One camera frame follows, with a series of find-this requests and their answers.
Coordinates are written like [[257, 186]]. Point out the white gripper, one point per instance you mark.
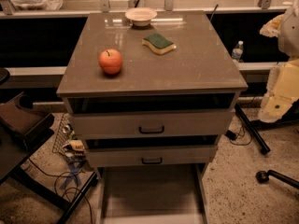
[[289, 36]]

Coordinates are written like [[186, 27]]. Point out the red apple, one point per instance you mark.
[[110, 61]]

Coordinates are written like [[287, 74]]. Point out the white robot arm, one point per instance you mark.
[[286, 28]]

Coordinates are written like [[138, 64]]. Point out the top grey drawer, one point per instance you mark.
[[133, 125]]

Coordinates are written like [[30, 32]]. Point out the grey drawer cabinet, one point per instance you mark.
[[198, 75]]

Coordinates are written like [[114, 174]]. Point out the middle grey drawer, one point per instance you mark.
[[135, 156]]

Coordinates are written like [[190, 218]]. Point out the open bottom grey drawer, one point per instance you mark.
[[154, 194]]

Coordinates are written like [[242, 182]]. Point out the clear plastic water bottle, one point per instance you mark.
[[238, 51]]

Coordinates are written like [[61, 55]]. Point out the black chair caster leg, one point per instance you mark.
[[264, 176]]

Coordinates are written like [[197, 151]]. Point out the green yellow sponge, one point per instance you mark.
[[158, 44]]

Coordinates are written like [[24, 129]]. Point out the white bowl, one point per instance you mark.
[[140, 16]]

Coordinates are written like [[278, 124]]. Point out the blue tape strip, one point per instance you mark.
[[75, 168]]

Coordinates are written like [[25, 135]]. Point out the dark brown side table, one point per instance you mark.
[[23, 131]]

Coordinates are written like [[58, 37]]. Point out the black table leg frame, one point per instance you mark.
[[290, 118]]

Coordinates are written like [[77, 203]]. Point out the wire mesh rack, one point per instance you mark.
[[62, 135]]

